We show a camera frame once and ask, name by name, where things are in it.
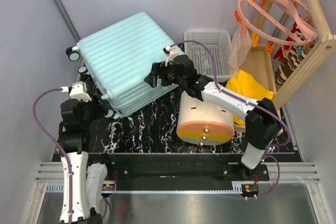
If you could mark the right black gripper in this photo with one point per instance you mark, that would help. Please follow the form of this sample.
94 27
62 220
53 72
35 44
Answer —
159 69

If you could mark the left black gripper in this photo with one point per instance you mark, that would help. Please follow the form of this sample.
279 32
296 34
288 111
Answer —
101 108

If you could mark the light blue hard-shell suitcase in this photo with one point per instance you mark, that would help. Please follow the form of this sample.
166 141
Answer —
141 37

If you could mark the white round drum box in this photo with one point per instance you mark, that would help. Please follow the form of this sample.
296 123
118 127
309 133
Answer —
203 123

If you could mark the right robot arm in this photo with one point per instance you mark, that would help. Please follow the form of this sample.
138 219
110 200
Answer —
262 123

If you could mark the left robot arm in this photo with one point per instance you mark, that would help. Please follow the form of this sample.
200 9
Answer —
83 177

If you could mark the black marble pattern mat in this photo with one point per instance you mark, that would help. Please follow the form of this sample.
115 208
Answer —
151 128

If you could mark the white perforated plastic basket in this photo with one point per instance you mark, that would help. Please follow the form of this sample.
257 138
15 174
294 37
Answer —
204 43

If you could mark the yellow cloth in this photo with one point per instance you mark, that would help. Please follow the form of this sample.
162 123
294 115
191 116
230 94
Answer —
245 84

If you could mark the translucent pink plastic bag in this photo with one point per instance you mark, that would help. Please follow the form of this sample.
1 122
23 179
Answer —
241 44

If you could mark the wooden tray base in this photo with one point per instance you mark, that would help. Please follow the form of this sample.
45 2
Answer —
258 64

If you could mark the brown striped cloth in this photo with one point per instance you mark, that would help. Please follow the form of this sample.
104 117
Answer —
289 64

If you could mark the pink round clip hanger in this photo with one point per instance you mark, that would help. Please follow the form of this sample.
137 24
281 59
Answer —
284 23

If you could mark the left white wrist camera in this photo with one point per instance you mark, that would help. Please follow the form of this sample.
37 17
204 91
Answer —
77 91

